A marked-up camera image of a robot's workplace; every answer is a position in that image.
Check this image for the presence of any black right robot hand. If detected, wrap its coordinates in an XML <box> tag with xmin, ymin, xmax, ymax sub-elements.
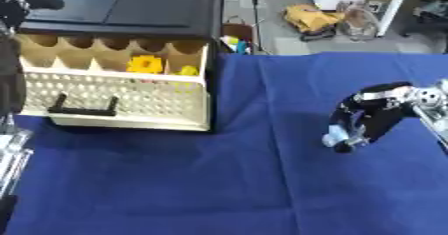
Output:
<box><xmin>320</xmin><ymin>81</ymin><xmax>420</xmax><ymax>154</ymax></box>

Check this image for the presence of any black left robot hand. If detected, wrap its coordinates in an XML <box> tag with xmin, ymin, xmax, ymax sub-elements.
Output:
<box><xmin>0</xmin><ymin>0</ymin><xmax>67</xmax><ymax>116</ymax></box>

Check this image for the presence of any pale compartment drawer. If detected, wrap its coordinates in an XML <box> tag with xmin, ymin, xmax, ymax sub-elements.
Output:
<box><xmin>15</xmin><ymin>33</ymin><xmax>214</xmax><ymax>133</ymax></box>

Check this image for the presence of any clear plastic bag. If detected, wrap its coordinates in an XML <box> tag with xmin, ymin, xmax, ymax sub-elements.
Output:
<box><xmin>336</xmin><ymin>0</ymin><xmax>382</xmax><ymax>42</ymax></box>

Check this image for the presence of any black chair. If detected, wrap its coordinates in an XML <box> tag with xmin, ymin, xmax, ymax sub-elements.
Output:
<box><xmin>402</xmin><ymin>0</ymin><xmax>448</xmax><ymax>38</ymax></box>

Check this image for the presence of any yellow toy truck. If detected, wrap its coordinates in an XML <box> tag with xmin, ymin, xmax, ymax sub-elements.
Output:
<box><xmin>281</xmin><ymin>3</ymin><xmax>347</xmax><ymax>42</ymax></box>

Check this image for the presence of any yellow gear-shaped toy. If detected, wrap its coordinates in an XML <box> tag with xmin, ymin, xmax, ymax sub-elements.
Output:
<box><xmin>124</xmin><ymin>54</ymin><xmax>167</xmax><ymax>75</ymax></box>

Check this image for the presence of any black cabinet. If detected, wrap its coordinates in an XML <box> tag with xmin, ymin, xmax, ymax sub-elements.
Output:
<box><xmin>15</xmin><ymin>0</ymin><xmax>228</xmax><ymax>134</ymax></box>

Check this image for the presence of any thin black pole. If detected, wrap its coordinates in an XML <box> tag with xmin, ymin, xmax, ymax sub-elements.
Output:
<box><xmin>248</xmin><ymin>0</ymin><xmax>272</xmax><ymax>55</ymax></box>

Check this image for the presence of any brown bag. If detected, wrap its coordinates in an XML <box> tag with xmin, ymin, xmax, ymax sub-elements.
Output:
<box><xmin>220</xmin><ymin>15</ymin><xmax>259</xmax><ymax>56</ymax></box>

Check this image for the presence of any small yellow toy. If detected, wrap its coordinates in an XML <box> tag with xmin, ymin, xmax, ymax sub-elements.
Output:
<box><xmin>175</xmin><ymin>65</ymin><xmax>202</xmax><ymax>78</ymax></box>

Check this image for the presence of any black drawer handle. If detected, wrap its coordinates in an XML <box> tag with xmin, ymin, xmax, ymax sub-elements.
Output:
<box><xmin>45</xmin><ymin>92</ymin><xmax>121</xmax><ymax>118</ymax></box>

